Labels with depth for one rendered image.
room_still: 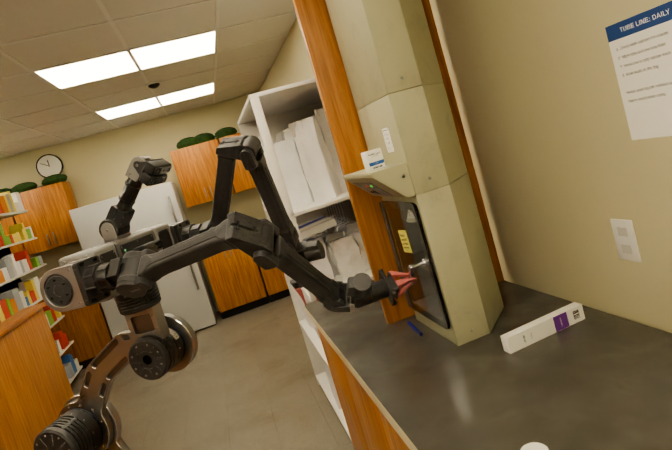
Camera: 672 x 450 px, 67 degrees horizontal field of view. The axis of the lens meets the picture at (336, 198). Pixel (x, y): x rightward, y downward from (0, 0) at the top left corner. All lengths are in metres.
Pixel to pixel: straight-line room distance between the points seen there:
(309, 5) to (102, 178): 5.47
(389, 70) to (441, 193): 0.39
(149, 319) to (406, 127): 1.01
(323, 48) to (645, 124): 1.03
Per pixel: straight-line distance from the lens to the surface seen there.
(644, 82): 1.37
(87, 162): 7.11
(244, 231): 1.23
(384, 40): 1.52
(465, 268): 1.59
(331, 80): 1.84
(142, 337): 1.81
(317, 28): 1.87
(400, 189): 1.48
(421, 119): 1.52
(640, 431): 1.19
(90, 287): 1.51
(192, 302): 6.41
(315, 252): 1.83
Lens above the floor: 1.60
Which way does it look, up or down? 5 degrees down
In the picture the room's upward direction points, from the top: 16 degrees counter-clockwise
